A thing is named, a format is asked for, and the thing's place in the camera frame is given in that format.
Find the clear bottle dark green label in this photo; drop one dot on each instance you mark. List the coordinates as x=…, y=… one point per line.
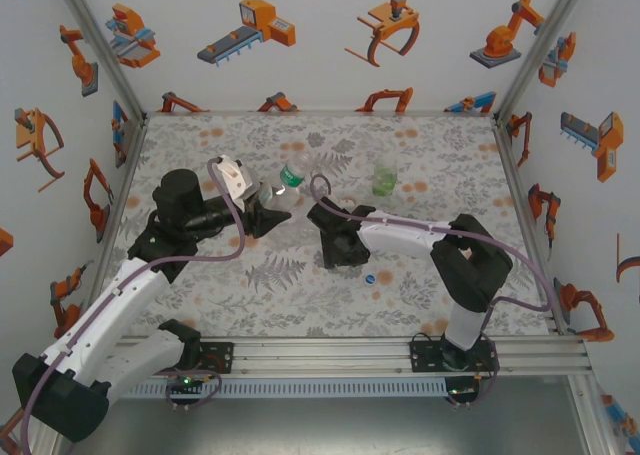
x=290, y=177

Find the blue plastic bottle cap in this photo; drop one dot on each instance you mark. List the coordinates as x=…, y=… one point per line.
x=370, y=279

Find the clear bottle light green label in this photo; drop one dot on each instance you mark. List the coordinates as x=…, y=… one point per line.
x=384, y=180

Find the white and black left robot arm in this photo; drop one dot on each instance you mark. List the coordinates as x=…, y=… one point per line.
x=110, y=315

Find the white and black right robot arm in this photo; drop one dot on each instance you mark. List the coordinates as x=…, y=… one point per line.
x=470, y=265

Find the floral patterned table mat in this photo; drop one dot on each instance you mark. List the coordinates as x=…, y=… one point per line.
x=350, y=315

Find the small green circuit board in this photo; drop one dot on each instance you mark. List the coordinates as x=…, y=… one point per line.
x=457, y=391
x=185, y=382

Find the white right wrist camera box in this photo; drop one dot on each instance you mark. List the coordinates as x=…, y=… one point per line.
x=346, y=204

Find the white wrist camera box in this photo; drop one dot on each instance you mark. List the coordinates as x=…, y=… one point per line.
x=346, y=204
x=237, y=177

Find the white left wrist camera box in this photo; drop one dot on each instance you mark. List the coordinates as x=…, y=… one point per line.
x=237, y=177

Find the aluminium frame side rail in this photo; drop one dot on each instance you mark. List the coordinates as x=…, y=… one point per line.
x=135, y=150
x=515, y=175

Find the thin aluminium frame rail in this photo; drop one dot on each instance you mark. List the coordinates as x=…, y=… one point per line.
x=320, y=113

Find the wide grooved aluminium rail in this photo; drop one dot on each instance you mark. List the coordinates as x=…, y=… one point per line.
x=320, y=357

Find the aluminium frame post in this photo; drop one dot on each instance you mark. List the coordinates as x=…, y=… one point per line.
x=536, y=55
x=106, y=55

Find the aluminium frame leg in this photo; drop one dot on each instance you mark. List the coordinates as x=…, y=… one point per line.
x=592, y=415

